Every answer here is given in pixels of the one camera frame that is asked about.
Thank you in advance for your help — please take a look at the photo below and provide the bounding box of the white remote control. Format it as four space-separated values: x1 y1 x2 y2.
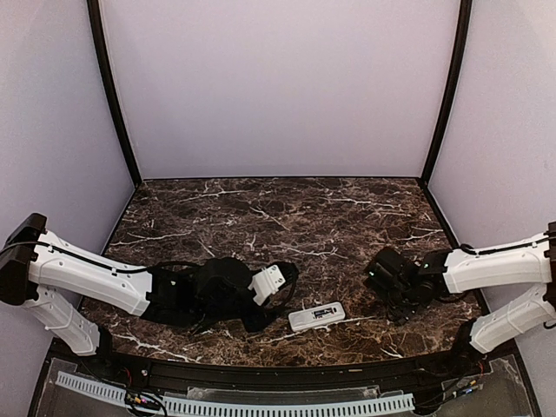
288 301 346 332

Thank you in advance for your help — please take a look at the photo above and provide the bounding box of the purple blue AAA battery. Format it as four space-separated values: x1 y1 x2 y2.
313 307 338 315

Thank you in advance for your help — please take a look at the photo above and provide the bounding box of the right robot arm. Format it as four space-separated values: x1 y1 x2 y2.
365 223 555 377

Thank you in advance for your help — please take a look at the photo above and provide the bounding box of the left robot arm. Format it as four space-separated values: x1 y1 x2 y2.
1 213 287 379

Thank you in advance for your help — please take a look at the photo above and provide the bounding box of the clear acrylic plate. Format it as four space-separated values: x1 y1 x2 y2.
186 386 380 405

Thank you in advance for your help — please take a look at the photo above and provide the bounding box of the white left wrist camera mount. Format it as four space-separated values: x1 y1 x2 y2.
248 261 299 306

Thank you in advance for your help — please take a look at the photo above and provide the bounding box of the black front frame rail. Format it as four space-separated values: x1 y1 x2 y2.
76 351 484 391

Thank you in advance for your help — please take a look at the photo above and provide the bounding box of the white slotted cable duct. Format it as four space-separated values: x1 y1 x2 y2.
55 370 416 416

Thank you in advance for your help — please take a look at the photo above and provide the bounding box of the black left corner frame post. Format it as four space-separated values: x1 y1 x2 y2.
86 0 142 188

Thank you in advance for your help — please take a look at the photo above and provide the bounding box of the black corner frame post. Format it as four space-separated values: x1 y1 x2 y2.
420 0 473 189
86 0 142 188

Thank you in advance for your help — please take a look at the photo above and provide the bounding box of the black right corner frame post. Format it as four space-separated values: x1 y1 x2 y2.
420 0 473 189

